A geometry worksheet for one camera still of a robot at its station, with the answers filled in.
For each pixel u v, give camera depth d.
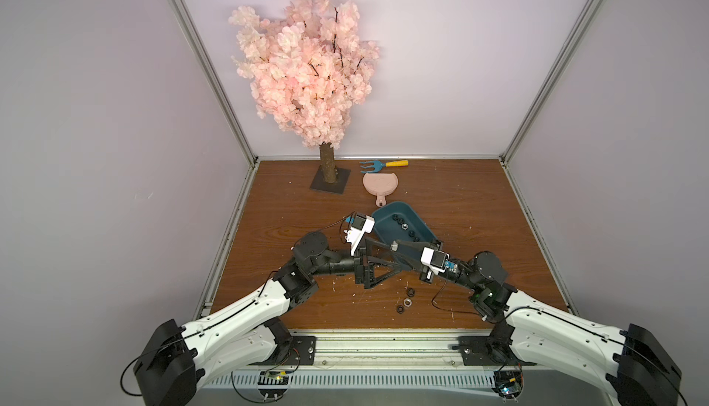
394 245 0.63
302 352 0.73
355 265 0.57
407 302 0.81
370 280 0.55
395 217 1.00
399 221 1.00
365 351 0.75
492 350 0.65
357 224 0.59
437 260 0.52
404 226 0.98
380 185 1.11
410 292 0.83
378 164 1.18
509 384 0.70
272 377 0.72
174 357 0.40
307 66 0.65
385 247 0.65
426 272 0.59
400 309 0.81
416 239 0.95
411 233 0.96
